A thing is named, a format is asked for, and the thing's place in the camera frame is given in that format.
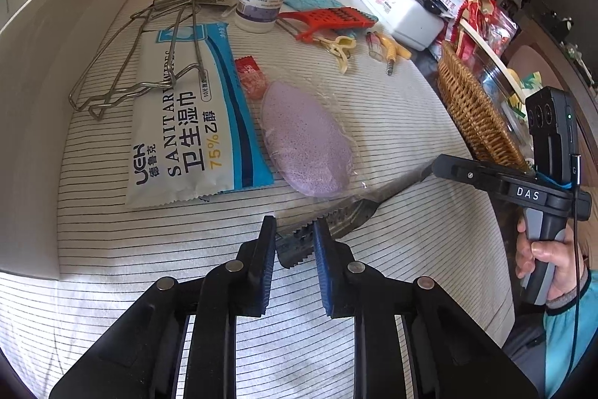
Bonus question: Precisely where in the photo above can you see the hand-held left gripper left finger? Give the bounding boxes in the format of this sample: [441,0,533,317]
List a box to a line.
[49,215,277,399]

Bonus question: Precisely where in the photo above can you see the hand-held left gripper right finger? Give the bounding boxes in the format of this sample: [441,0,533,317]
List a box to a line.
[312,219,540,399]

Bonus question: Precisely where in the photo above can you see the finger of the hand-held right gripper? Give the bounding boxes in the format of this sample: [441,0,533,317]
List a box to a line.
[432,153,515,196]

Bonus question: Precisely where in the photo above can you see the serrated metal tongs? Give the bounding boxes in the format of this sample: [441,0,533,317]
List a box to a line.
[275,160,437,271]

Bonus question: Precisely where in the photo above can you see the purple sponge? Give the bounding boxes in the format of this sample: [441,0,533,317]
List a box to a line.
[260,80,374,203]

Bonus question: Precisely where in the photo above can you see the red plastic grater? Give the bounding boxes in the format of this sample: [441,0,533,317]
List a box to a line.
[279,6,378,43]

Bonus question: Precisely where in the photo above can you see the white cardboard box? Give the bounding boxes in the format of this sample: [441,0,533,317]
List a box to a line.
[0,0,148,280]

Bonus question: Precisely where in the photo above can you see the person's right forearm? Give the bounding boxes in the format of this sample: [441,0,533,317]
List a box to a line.
[544,270,598,399]

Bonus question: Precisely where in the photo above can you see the person's right hand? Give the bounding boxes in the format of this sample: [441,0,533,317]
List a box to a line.
[516,234,589,301]

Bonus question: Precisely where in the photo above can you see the wicker basket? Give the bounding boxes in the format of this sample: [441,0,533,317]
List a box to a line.
[437,41,533,171]

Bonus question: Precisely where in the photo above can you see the long wooden counter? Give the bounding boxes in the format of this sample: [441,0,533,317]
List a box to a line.
[514,0,598,89]

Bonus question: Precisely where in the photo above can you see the white flat board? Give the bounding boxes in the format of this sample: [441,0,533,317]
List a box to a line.
[460,18,526,93]

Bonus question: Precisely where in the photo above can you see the blue white wet wipes packet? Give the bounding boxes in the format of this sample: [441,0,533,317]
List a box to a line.
[126,22,275,210]

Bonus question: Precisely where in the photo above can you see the white tissue box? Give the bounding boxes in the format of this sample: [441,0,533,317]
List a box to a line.
[361,0,444,51]

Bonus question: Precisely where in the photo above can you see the yellow hair clip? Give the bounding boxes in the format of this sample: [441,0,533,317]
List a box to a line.
[318,35,358,75]

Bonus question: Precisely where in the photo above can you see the person's grey pants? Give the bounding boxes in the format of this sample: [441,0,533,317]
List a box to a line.
[502,312,561,381]

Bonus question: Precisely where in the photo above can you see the red candy packet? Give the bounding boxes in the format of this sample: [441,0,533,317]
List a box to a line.
[234,55,268,101]

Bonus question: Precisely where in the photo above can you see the yellow handled tool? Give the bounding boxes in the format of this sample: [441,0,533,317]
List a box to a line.
[376,32,412,76]

